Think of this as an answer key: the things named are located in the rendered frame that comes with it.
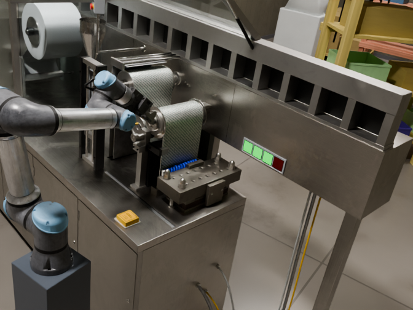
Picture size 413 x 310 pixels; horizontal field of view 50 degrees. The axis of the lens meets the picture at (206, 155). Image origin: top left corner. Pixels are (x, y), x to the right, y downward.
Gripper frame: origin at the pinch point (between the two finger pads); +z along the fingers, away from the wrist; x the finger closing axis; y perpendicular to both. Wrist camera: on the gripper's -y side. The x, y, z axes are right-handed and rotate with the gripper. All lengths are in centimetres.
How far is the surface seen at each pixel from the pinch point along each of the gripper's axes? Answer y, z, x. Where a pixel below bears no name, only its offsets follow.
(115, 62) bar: 14.6, -11.0, 30.3
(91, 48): 17, 1, 70
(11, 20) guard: 5, -29, 98
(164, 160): -10.1, 17.0, -4.5
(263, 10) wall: 355, 522, 448
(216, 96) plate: 29.5, 23.0, -3.3
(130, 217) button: -38.2, 7.2, -15.7
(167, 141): -2.2, 11.2, -4.5
